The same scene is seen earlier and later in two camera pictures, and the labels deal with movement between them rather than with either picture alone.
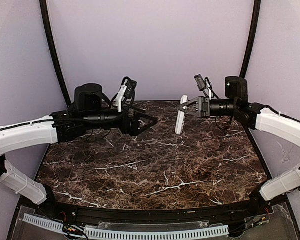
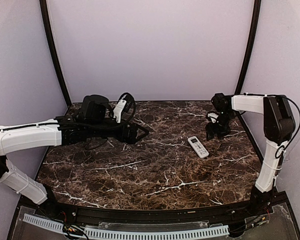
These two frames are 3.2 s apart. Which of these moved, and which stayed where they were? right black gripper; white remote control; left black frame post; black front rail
Moved: right black gripper; white remote control
Stayed: black front rail; left black frame post
